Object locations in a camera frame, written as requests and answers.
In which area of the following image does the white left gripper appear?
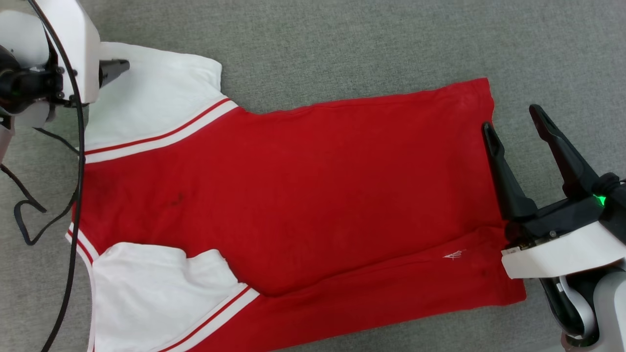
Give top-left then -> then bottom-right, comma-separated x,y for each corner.
37,0 -> 131,105

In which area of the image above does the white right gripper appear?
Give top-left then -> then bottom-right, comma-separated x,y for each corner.
481,104 -> 626,280

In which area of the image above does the red and white Bulls jersey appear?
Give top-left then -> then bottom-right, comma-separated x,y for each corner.
65,42 -> 528,352

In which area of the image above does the grey fabric sofa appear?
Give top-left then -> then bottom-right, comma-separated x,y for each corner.
0,0 -> 626,352

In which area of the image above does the thin black cable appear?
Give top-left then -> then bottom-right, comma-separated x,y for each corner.
0,126 -> 81,246
27,0 -> 88,352

